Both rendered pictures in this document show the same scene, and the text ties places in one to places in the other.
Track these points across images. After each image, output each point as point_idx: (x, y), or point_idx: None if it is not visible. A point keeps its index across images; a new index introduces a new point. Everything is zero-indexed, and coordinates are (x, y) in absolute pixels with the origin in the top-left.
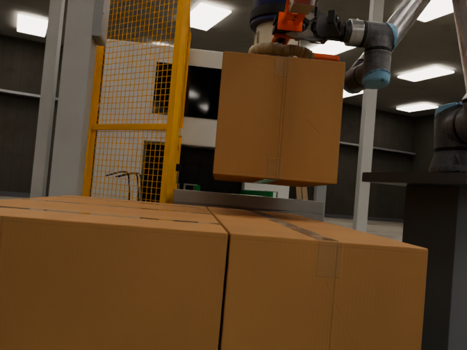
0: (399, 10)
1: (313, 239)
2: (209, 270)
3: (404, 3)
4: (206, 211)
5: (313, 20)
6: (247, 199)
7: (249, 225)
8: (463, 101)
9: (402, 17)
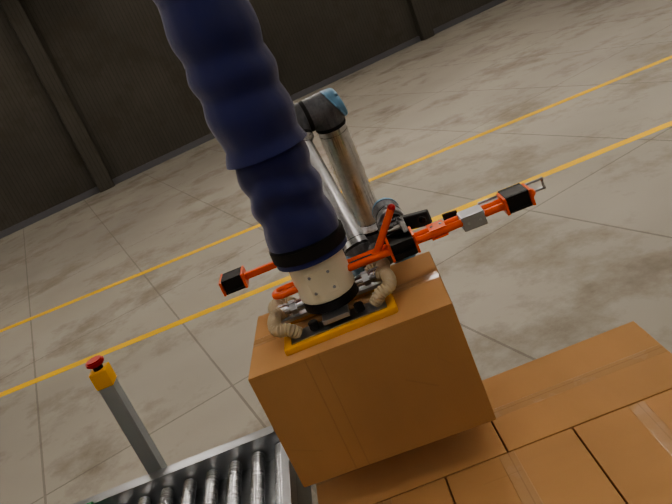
0: (325, 176)
1: (667, 352)
2: None
3: (321, 168)
4: (460, 474)
5: (391, 226)
6: (292, 481)
7: (609, 395)
8: (371, 234)
9: (335, 183)
